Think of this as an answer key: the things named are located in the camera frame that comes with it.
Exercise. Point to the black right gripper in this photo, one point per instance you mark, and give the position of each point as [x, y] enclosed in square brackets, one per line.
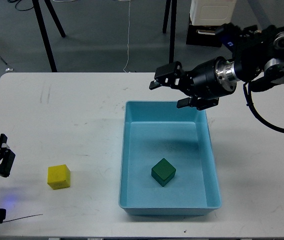
[204, 84]

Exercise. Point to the yellow cube block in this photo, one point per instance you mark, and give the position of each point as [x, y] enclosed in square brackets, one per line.
[58, 177]

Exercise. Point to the green cube block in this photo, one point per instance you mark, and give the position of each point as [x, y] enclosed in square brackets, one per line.
[163, 172]

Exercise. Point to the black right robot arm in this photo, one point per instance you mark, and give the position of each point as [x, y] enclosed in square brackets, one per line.
[257, 56]

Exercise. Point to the light blue plastic bin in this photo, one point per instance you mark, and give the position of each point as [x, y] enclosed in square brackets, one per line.
[154, 130]

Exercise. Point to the black drawer cabinet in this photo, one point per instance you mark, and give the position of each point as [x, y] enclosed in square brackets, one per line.
[202, 35]

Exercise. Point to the black stand leg right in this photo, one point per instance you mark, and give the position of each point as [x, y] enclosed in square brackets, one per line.
[170, 13]

